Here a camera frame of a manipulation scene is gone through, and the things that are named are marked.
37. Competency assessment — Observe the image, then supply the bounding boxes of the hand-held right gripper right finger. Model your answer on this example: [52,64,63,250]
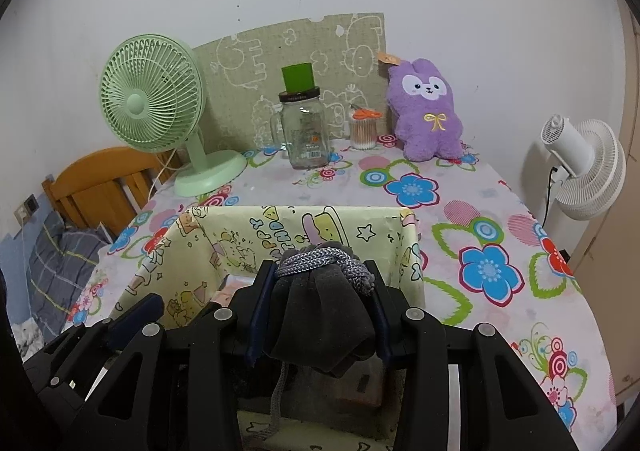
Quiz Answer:
[365,260,576,451]

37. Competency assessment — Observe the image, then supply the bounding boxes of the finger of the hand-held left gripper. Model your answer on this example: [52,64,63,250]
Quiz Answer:
[107,293,165,339]

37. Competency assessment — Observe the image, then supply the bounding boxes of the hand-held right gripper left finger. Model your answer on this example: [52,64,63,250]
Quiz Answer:
[67,263,275,451]

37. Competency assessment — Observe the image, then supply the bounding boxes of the yellow cartoon print storage box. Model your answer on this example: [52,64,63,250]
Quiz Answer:
[109,205,426,451]

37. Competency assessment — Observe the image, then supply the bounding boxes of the dark grey drawstring pouch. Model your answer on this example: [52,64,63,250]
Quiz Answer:
[265,241,383,434]

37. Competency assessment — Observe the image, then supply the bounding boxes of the plaid bedding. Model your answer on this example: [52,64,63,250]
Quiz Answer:
[27,218,111,332]

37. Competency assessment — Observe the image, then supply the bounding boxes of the wooden headboard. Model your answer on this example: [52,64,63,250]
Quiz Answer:
[41,147,183,238]

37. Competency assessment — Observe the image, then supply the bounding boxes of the cotton swab container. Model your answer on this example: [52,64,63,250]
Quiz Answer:
[349,116,381,150]

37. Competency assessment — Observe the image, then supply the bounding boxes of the purple plush toy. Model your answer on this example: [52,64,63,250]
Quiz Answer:
[377,52,466,162]

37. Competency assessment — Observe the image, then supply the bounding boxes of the green desk fan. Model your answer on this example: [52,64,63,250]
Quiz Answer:
[99,34,248,198]

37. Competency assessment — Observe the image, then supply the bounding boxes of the green plastic cup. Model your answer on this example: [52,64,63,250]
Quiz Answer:
[281,62,317,94]

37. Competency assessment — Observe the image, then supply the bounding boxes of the white standing fan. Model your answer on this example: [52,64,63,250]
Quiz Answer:
[540,114,627,232]

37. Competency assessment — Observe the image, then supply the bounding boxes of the green patterned board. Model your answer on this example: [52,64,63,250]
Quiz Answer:
[192,12,387,154]

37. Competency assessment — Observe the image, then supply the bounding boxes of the beige door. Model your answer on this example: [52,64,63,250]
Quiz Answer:
[575,0,640,412]

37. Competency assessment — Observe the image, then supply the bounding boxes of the white fan cable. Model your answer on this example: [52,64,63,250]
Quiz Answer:
[147,148,183,196]

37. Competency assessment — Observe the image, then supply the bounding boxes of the wall socket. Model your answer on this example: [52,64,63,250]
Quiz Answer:
[14,194,40,227]

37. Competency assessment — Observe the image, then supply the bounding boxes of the glass jar with handle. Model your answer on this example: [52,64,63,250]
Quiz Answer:
[270,87,332,170]

